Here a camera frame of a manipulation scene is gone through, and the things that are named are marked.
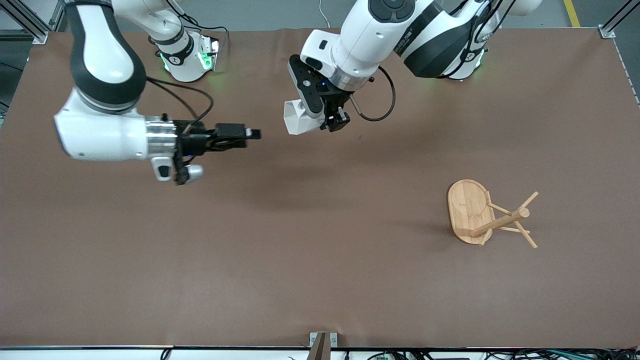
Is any wooden cup rack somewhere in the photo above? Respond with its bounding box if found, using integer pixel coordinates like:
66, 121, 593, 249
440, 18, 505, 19
446, 179, 540, 249

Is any aluminium frame profile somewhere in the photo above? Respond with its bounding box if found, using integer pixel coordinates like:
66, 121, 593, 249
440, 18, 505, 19
0, 0, 68, 45
598, 0, 640, 40

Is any black cable bundle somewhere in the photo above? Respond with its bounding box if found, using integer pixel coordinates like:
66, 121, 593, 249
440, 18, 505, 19
344, 348, 640, 360

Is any white faceted cup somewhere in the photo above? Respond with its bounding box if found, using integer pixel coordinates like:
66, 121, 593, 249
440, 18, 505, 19
283, 98, 325, 136

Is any grey metal camera bracket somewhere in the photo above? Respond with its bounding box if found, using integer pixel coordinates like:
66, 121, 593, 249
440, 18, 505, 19
308, 331, 339, 360

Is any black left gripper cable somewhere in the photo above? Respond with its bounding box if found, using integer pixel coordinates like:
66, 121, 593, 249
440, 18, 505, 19
350, 65, 397, 122

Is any brown table cover mat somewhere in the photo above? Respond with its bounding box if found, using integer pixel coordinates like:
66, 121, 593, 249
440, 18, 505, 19
0, 27, 640, 348

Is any black right arm base cable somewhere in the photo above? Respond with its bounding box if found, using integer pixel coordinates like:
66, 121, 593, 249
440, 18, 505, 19
165, 0, 230, 51

